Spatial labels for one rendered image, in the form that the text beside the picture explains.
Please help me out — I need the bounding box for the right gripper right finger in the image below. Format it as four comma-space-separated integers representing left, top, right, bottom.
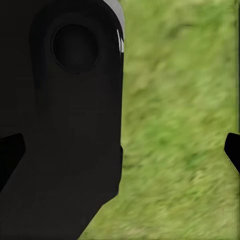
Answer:
224, 132, 240, 173

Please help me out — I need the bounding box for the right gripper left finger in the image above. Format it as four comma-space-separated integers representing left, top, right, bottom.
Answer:
0, 133, 26, 193

